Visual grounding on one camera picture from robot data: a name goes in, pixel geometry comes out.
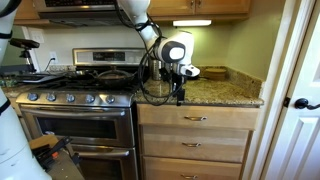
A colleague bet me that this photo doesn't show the silver stove knob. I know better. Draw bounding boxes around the silver stove knob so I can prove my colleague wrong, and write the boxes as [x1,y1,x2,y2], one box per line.
[104,94,116,105]
[27,92,39,102]
[84,94,97,104]
[65,93,77,104]
[45,92,58,103]

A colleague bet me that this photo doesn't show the perforated steel utensil holder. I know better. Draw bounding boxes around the perforated steel utensil holder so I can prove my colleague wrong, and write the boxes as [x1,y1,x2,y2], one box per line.
[150,58,164,81]

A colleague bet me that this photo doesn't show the grey metal plate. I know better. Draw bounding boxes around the grey metal plate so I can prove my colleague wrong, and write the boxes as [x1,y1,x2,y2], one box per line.
[45,149,85,180]

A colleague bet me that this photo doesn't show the black camera tripod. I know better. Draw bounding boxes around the black camera tripod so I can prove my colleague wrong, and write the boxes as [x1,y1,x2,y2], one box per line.
[18,48,38,73]

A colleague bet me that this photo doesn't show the dark flat tray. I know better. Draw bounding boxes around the dark flat tray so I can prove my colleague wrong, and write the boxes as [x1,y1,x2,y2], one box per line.
[14,72,65,85]

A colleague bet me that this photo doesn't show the under-cabinet light bar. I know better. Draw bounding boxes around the under-cabinet light bar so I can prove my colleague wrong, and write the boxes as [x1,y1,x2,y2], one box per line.
[172,19,213,28]

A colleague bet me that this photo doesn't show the oven door with window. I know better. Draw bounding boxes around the oven door with window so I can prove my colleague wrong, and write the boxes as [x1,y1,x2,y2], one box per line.
[18,103,136,149]

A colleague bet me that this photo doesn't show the white wall outlet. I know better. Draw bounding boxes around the white wall outlet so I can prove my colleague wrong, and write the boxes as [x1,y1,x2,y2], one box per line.
[49,50,59,64]

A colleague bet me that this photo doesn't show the white door frame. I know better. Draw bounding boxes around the white door frame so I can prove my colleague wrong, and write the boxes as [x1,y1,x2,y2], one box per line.
[242,0,318,180]

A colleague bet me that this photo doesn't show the wooden drawer metal handle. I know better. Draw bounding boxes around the wooden drawer metal handle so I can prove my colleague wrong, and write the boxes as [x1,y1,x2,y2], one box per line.
[141,125,251,164]
[142,156,243,180]

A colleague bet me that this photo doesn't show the over-range microwave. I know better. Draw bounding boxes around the over-range microwave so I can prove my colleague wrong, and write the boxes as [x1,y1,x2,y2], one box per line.
[32,0,134,28]

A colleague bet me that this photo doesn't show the steel wok lid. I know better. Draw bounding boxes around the steel wok lid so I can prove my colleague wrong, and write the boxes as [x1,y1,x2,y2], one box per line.
[99,66,134,81]

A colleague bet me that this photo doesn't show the black stereo camera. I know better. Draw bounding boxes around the black stereo camera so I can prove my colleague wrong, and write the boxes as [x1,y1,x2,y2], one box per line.
[8,37,41,51]

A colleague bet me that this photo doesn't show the white panel door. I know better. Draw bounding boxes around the white panel door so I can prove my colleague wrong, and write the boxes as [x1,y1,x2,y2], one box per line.
[261,0,320,180]

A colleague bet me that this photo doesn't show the yellow block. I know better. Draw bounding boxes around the yellow block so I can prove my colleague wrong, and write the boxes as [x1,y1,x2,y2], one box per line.
[28,133,60,151]

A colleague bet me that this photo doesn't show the wooden bowl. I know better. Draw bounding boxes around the wooden bowl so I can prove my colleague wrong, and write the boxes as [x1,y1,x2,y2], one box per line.
[203,67,228,82]

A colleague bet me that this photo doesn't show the stainless steel gas range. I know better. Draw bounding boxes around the stainless steel gas range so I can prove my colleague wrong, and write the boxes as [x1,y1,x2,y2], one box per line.
[14,47,151,180]

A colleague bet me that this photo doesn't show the wide white switch plate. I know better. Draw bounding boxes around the wide white switch plate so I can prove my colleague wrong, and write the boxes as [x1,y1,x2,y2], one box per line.
[29,29,46,44]

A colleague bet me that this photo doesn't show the black power cord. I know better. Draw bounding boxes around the black power cord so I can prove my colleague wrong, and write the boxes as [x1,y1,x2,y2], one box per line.
[42,56,56,73]

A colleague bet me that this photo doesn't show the wooden base cabinet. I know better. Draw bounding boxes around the wooden base cabinet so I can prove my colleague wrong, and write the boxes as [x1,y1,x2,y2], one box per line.
[135,102,262,180]

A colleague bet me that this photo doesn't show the wooden wall cabinet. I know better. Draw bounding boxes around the wooden wall cabinet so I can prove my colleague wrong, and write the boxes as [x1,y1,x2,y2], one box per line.
[13,0,51,27]

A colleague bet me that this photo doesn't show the black clamp orange trigger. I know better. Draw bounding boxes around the black clamp orange trigger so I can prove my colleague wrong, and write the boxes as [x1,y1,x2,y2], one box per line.
[32,135,82,172]

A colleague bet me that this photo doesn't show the black cable bundle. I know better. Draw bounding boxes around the black cable bundle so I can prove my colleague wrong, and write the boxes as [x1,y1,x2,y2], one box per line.
[114,0,186,107]

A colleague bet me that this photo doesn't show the wooden spice drawer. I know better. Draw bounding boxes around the wooden spice drawer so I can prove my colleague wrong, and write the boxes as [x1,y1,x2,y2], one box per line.
[137,103,261,131]

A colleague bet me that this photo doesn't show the small steel oven door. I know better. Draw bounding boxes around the small steel oven door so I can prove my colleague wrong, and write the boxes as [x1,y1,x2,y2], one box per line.
[69,143,139,180]

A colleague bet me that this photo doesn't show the black door lever handle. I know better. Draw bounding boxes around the black door lever handle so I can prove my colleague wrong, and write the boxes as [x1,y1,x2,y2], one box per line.
[294,97,320,112]

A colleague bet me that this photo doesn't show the wooden wall cabinet two doors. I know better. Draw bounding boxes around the wooden wall cabinet two doors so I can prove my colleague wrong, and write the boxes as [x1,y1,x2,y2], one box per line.
[146,0,253,24]

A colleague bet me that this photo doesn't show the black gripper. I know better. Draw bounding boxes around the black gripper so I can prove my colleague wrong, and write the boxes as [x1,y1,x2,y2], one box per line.
[161,64,187,107]

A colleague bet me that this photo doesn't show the black wok wooden handle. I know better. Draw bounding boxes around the black wok wooden handle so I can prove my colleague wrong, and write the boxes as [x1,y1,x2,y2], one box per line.
[65,68,141,89]

